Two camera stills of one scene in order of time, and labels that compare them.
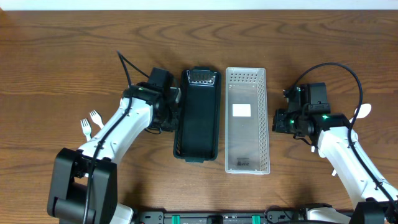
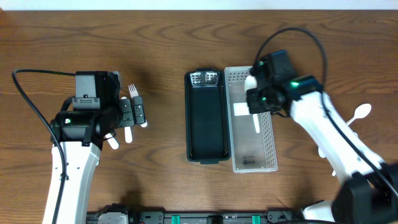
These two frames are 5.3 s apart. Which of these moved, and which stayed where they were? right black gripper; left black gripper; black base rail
Moved: right black gripper; left black gripper
Stayed: black base rail
